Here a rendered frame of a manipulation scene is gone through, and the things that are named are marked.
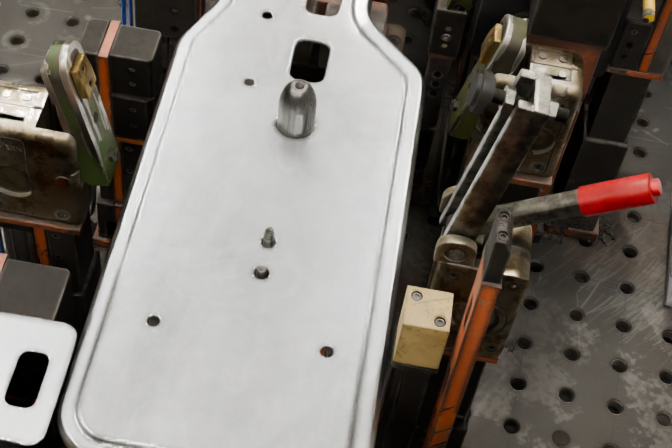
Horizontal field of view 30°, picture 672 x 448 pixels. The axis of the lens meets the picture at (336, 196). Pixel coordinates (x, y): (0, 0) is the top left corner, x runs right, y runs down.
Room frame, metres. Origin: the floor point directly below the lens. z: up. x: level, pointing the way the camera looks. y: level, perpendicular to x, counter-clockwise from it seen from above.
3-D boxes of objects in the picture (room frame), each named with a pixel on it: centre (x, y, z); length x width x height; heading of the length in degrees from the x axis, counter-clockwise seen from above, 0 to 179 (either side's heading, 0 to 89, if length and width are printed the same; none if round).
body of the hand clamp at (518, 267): (0.57, -0.12, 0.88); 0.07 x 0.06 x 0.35; 88
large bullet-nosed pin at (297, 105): (0.70, 0.04, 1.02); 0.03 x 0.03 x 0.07
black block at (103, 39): (0.77, 0.21, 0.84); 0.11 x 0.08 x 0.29; 88
